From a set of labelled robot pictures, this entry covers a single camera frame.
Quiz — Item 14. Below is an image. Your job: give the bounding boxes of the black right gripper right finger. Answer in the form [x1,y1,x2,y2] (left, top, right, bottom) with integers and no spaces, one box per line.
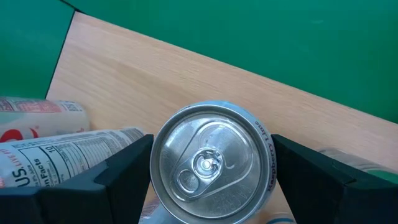
[271,133,398,224]

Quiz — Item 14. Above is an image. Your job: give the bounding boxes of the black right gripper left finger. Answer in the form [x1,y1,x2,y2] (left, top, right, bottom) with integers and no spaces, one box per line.
[0,133,155,224]

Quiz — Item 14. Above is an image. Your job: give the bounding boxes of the Celsius energy drink can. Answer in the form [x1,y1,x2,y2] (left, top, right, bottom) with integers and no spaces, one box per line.
[138,195,178,224]
[0,126,146,189]

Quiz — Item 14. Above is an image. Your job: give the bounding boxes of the silver Diet Coke can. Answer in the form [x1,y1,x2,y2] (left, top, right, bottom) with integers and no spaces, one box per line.
[0,96,91,144]

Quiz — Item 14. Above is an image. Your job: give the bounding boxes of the raspberry lime sparkling water can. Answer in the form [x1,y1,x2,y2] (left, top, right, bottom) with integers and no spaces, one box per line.
[149,100,277,224]

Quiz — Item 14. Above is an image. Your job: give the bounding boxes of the black foreground frame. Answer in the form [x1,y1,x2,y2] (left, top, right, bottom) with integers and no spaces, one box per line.
[45,11,398,224]

